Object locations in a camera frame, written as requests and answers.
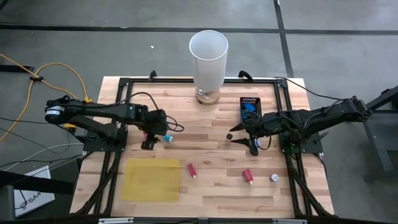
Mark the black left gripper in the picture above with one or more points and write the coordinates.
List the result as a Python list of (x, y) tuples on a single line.
[(157, 123)]

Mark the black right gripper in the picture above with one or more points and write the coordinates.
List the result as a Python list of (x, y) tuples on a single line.
[(261, 127)]

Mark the cyan small cylinder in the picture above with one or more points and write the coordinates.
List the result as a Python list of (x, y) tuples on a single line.
[(168, 138)]

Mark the blue rectangular box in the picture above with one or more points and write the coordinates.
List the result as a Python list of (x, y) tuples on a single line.
[(248, 106), (246, 117)]

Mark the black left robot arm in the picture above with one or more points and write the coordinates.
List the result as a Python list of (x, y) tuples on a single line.
[(93, 109)]

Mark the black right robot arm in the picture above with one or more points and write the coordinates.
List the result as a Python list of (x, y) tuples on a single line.
[(326, 115)]

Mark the small black ball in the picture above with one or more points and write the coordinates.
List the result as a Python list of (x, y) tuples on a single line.
[(229, 136)]

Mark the black mesh basket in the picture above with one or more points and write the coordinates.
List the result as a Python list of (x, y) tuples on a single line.
[(250, 100)]

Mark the yellow plastic tray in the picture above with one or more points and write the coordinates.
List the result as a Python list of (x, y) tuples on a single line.
[(149, 180)]

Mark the white shade wooden table lamp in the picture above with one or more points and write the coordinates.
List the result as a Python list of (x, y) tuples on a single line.
[(208, 68)]

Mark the black metal stand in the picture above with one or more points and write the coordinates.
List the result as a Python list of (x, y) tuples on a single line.
[(376, 146)]

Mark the white printed box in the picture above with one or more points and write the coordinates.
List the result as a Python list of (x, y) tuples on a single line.
[(34, 193)]

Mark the black flat floor bar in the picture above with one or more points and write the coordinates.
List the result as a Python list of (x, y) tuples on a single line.
[(15, 68)]

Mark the light blue wall charger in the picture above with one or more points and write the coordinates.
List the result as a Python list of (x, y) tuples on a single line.
[(257, 143)]

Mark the black frame clamp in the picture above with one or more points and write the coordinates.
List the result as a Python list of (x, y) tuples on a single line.
[(152, 75), (245, 74)]

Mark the black metal table frame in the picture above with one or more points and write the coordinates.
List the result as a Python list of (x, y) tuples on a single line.
[(186, 81)]

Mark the silver metal bracket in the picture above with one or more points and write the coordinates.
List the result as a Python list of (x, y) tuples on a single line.
[(289, 221), (115, 220)]

